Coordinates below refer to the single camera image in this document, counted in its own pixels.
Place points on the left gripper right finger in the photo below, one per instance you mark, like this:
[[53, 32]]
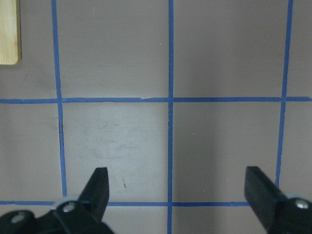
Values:
[[277, 212]]

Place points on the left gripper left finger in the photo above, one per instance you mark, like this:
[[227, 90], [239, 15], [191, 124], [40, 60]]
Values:
[[74, 216]]

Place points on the wooden cup rack stand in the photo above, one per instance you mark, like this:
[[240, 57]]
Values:
[[10, 38]]

